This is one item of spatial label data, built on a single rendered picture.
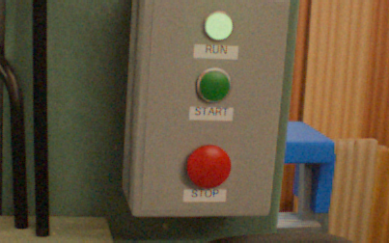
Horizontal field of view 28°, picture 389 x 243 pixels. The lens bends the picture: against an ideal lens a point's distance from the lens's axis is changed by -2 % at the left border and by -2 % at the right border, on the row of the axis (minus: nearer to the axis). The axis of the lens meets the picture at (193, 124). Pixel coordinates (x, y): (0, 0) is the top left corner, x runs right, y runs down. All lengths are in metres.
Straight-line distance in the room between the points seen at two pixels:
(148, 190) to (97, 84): 0.09
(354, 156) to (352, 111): 0.16
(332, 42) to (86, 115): 1.53
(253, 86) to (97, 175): 0.14
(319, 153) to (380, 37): 0.76
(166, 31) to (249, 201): 0.13
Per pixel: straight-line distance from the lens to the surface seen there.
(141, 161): 0.53
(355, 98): 2.12
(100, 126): 0.59
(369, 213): 2.07
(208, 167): 0.53
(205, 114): 0.53
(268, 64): 0.54
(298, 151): 1.45
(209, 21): 0.52
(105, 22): 0.57
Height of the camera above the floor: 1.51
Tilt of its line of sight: 14 degrees down
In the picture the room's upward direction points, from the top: 4 degrees clockwise
